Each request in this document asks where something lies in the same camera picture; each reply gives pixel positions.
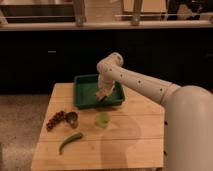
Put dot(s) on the green plastic tray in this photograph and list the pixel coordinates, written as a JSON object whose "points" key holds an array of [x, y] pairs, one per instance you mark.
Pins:
{"points": [[84, 93]]}

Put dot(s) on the wooden table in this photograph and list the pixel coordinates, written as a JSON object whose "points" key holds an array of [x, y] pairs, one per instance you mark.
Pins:
{"points": [[133, 139]]}

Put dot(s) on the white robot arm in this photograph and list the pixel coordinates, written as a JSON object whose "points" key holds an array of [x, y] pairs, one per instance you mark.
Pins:
{"points": [[188, 118]]}

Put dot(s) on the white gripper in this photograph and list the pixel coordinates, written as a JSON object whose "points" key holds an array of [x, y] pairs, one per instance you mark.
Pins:
{"points": [[105, 89]]}

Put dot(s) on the long counter ledge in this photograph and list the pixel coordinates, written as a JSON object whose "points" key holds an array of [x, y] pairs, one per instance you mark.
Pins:
{"points": [[126, 25]]}

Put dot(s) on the red grape bunch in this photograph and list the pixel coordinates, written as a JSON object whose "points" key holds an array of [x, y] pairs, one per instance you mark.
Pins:
{"points": [[55, 119]]}

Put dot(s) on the green chili pepper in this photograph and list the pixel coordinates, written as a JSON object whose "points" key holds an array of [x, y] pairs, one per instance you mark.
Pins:
{"points": [[68, 140]]}

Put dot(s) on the metal measuring cup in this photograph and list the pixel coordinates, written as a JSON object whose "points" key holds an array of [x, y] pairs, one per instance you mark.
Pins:
{"points": [[72, 119]]}

